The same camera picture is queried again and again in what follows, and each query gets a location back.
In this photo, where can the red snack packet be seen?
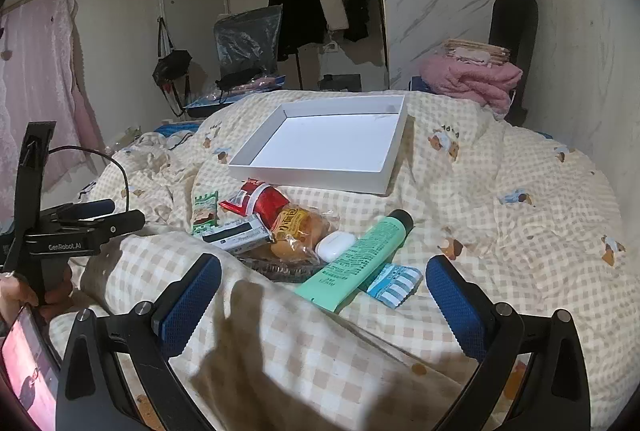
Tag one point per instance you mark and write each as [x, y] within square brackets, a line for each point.
[265, 203]

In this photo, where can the bread bun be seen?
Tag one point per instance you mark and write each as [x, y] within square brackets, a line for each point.
[300, 226]

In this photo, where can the black and white carton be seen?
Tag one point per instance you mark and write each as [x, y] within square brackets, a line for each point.
[240, 233]

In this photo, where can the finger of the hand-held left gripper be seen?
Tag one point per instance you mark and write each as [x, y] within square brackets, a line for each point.
[125, 221]
[85, 208]

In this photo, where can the black hanging garment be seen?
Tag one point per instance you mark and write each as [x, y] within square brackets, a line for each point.
[356, 6]

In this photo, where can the green and white snack packet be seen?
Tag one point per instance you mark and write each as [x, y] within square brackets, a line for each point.
[205, 211]

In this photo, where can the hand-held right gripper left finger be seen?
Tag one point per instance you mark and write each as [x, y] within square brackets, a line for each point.
[187, 306]

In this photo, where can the folded pink blanket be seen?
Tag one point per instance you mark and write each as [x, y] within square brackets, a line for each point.
[470, 81]

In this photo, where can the blue striped candy packet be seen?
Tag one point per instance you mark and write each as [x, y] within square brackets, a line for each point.
[395, 283]

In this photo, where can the white earbuds case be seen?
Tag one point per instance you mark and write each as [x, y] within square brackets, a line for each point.
[335, 246]

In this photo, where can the white shallow cardboard box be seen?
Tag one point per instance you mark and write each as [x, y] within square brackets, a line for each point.
[325, 146]

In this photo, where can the smartphone with pink screen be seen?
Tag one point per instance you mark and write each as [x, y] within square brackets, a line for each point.
[27, 366]

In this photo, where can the black handbag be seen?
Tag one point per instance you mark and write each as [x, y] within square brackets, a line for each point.
[170, 63]

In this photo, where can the blue storage bag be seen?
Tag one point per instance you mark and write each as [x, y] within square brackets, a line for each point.
[210, 103]

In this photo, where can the pink curtain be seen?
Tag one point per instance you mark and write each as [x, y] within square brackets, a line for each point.
[40, 86]

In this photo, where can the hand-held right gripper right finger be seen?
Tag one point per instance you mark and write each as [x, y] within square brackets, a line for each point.
[452, 296]

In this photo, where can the stack of beige cloths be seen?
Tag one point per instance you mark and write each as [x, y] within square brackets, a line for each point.
[480, 51]

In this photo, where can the black hanging coat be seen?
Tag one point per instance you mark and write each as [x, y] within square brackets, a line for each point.
[295, 6]

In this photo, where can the green cream tube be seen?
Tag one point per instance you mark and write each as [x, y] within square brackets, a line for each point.
[355, 256]

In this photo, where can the grey transparent plastic bag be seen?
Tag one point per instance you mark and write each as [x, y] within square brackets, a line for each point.
[247, 36]

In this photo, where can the person's left hand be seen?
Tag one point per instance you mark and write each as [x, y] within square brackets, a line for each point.
[20, 296]

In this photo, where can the black box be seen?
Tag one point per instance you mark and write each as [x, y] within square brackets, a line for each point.
[340, 83]

